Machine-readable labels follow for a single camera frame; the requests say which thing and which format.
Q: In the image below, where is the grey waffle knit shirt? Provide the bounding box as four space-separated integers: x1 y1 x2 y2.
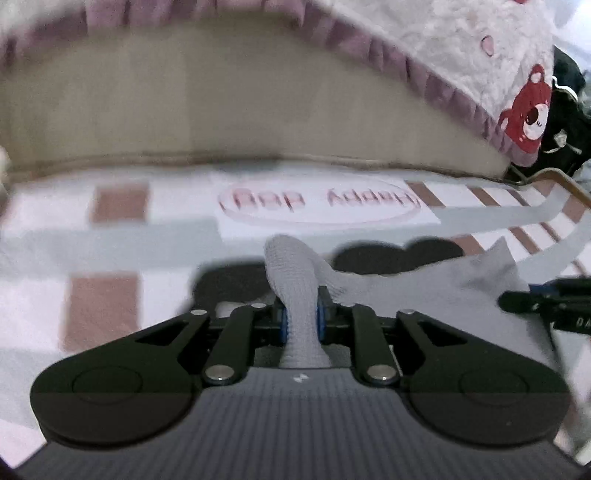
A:
264 235 561 370

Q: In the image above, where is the quilted bear pattern bedspread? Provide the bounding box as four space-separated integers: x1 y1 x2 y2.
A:
1 1 553 166

